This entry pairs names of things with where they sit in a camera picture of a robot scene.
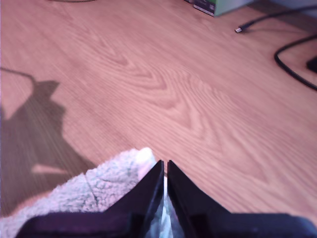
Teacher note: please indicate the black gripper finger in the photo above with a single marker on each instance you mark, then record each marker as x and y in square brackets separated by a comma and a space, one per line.
[146, 196]
[188, 198]

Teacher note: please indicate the white fluffy tea towel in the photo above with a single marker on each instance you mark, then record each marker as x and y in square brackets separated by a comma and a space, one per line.
[99, 188]

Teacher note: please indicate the computer monitor with white page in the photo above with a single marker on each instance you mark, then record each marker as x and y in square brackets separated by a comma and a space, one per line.
[313, 65]

